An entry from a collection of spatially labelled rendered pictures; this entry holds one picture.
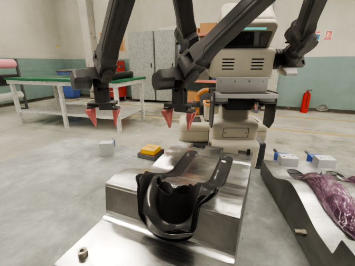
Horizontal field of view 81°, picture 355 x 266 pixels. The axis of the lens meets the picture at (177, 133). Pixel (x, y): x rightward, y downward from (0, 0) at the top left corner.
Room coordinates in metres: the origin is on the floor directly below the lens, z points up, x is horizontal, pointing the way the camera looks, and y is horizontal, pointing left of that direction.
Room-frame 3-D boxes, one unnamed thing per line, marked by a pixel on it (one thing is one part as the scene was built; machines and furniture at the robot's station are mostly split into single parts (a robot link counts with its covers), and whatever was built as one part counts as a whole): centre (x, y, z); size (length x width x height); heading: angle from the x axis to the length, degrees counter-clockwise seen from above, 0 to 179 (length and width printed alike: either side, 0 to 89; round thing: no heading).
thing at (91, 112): (0.79, 0.31, 0.96); 0.07 x 0.07 x 0.09; 4
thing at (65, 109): (4.17, 1.96, 0.51); 2.40 x 1.13 x 1.02; 74
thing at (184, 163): (0.43, -0.04, 0.92); 0.35 x 0.16 x 0.09; 157
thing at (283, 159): (0.64, -0.35, 0.86); 0.13 x 0.05 x 0.05; 174
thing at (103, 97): (0.79, 0.29, 1.04); 0.10 x 0.07 x 0.07; 94
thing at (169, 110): (0.76, 0.02, 0.97); 0.07 x 0.07 x 0.09; 67
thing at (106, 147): (0.83, 0.29, 0.83); 0.13 x 0.05 x 0.05; 5
